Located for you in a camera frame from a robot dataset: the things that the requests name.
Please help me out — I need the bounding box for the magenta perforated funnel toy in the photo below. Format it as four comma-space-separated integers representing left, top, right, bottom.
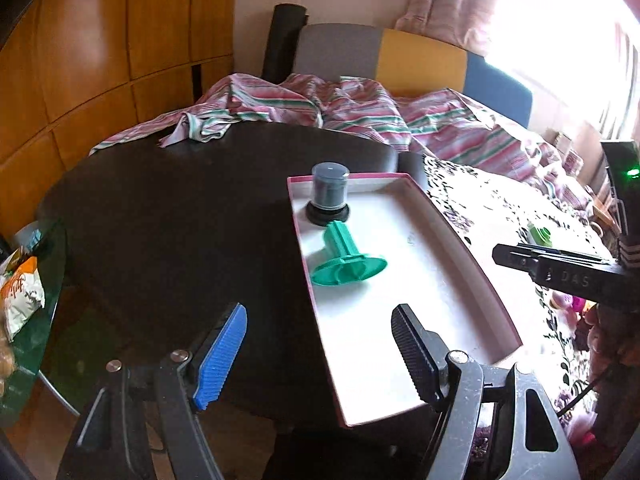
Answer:
550, 290, 587, 318

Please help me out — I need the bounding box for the green toy camera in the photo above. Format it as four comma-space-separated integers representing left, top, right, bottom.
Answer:
527, 222, 552, 247

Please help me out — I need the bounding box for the teal ribbed funnel toy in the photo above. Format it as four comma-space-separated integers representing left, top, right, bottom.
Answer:
310, 220, 387, 286

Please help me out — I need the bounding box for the pink shallow cardboard box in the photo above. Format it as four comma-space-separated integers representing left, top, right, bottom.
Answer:
308, 174, 522, 427

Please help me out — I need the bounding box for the grey capped black bottle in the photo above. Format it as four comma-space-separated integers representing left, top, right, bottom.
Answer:
305, 162, 350, 226

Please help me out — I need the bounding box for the person right hand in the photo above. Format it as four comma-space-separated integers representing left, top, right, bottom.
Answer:
573, 304, 639, 460

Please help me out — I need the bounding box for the white embroidered floral tablecloth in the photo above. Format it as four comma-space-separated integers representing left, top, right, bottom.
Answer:
418, 156, 611, 444

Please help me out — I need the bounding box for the snack bag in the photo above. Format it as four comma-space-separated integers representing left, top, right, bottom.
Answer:
1, 250, 44, 341

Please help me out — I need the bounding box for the green glass side table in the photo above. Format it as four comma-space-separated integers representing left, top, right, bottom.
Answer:
1, 221, 66, 428

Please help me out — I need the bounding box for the pink striped bed sheet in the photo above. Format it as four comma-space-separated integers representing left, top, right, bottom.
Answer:
94, 74, 592, 212

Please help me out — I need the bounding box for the grey yellow blue headboard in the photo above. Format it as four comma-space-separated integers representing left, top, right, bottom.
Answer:
293, 23, 533, 127

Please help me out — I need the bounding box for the pink curtain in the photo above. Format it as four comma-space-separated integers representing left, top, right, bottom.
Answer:
395, 0, 497, 55

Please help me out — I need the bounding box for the wooden wardrobe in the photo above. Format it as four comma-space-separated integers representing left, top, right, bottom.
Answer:
1, 0, 234, 236

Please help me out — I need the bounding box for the black rolled mat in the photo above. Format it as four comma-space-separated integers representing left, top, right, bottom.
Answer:
262, 3, 308, 84

